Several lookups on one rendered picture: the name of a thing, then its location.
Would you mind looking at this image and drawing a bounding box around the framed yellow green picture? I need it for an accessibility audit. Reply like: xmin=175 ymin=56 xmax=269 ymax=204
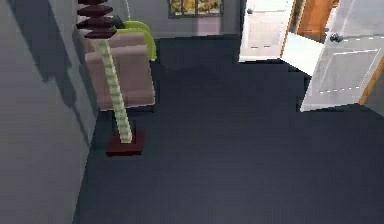
xmin=167 ymin=0 xmax=224 ymax=19

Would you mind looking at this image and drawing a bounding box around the dark red floor lamp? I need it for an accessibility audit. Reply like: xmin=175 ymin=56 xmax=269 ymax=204
xmin=76 ymin=0 xmax=146 ymax=157

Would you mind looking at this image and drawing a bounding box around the white panelled room door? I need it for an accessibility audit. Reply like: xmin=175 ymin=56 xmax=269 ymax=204
xmin=238 ymin=0 xmax=296 ymax=64

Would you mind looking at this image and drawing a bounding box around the lime green cushion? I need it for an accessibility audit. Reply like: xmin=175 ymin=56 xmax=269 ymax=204
xmin=116 ymin=20 xmax=158 ymax=62

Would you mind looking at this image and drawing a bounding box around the pink beige armchair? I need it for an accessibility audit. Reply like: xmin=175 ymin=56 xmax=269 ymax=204
xmin=77 ymin=28 xmax=157 ymax=112

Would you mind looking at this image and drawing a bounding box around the brown wooden door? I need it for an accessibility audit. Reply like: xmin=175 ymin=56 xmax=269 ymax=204
xmin=295 ymin=0 xmax=340 ymax=43

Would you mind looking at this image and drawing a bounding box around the grey white room door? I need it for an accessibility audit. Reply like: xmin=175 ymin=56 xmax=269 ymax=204
xmin=299 ymin=0 xmax=384 ymax=113

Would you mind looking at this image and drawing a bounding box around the dark round door knob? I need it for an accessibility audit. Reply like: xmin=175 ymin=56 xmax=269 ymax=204
xmin=329 ymin=32 xmax=344 ymax=44

